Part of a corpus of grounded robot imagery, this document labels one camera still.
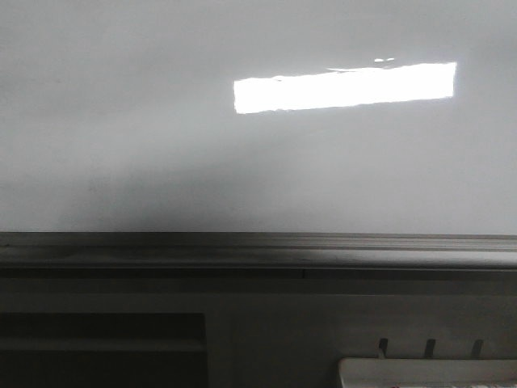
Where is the white whiteboard with metal frame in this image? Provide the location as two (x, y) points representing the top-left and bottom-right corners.
(1, 1), (516, 270)

